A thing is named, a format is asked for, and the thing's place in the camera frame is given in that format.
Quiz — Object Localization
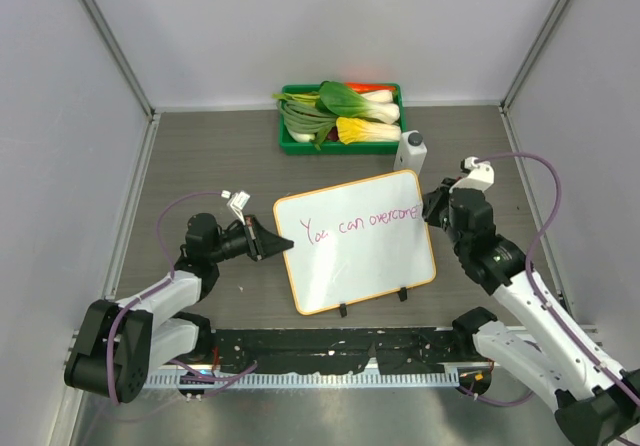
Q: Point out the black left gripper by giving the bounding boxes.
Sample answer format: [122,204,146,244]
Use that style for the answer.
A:
[208,215,292,264]

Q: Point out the orange-framed whiteboard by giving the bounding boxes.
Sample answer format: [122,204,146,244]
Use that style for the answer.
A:
[273,170,436,316]

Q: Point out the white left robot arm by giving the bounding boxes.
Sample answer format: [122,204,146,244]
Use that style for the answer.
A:
[64,213,294,403]

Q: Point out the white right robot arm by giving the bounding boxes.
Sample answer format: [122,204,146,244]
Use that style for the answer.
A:
[422,178,639,445]

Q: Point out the white plastic bottle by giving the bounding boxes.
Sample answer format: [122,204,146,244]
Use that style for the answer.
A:
[393,130,428,176]

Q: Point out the green plastic tray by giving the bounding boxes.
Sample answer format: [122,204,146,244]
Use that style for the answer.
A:
[279,83,407,155]

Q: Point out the yellow-leaf cabbage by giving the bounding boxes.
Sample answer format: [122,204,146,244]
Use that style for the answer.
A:
[336,117,402,145]

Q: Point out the white radish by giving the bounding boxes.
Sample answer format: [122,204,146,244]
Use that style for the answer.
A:
[289,131,315,143]

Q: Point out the orange carrot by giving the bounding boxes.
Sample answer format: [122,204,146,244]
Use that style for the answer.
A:
[345,82,397,94]

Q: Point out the green long beans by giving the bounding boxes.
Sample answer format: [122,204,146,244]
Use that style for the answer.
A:
[273,93,337,134]

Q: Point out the green bok choy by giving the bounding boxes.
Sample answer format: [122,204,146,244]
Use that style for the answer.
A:
[318,81,400,124]

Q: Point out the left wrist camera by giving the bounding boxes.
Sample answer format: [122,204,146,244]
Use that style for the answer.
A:
[220,190,251,225]

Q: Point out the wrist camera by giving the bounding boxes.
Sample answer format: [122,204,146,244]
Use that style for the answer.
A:
[452,156,495,192]
[220,190,251,225]

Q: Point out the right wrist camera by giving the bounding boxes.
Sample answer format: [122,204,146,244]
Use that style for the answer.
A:
[452,156,495,192]

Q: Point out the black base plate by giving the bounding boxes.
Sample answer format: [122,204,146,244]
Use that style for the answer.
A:
[178,327,486,375]

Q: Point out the white slotted cable duct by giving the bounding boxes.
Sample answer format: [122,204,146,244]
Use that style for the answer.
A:
[85,369,460,390]

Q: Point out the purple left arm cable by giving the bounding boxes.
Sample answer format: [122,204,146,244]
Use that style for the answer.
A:
[102,191,259,406]

